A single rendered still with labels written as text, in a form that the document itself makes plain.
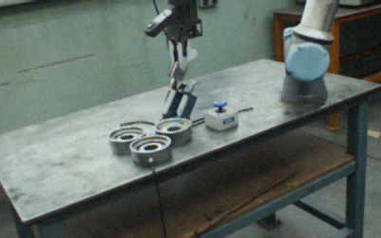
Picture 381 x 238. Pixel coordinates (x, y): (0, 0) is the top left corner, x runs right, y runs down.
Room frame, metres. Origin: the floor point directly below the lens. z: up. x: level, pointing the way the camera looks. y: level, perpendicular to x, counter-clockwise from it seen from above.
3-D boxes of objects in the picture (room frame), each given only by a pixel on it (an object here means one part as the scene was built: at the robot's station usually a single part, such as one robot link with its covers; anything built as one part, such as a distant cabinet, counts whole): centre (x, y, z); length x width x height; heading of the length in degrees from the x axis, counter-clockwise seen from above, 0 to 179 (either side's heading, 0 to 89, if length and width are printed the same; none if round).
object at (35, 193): (1.41, -0.01, 0.79); 1.20 x 0.60 x 0.02; 120
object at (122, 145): (1.18, 0.16, 0.82); 0.10 x 0.10 x 0.04
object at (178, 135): (1.20, 0.03, 0.82); 0.10 x 0.10 x 0.04
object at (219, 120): (1.26, -0.12, 0.82); 0.08 x 0.07 x 0.05; 120
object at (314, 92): (1.42, -0.40, 0.85); 0.15 x 0.15 x 0.10
